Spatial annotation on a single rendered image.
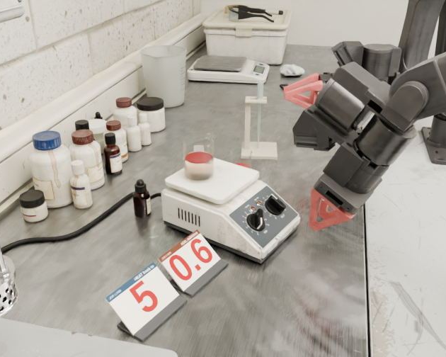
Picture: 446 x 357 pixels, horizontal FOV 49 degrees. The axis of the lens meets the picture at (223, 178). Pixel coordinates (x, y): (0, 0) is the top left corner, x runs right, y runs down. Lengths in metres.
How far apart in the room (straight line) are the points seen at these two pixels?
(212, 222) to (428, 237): 0.36
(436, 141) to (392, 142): 0.58
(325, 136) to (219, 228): 0.22
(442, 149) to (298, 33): 1.12
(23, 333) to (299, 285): 0.37
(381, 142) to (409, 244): 0.27
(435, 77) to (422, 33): 0.50
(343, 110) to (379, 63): 0.41
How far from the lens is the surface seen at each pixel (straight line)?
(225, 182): 0.79
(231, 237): 0.76
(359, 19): 2.16
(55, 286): 0.76
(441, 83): 0.59
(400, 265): 0.80
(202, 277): 0.73
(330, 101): 0.65
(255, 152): 1.09
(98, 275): 0.76
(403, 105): 0.59
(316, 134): 0.68
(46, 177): 0.91
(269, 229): 0.77
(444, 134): 1.20
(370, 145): 0.64
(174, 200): 0.80
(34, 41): 1.10
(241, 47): 1.83
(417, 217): 0.93
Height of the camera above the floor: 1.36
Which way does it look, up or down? 28 degrees down
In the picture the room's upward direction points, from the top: straight up
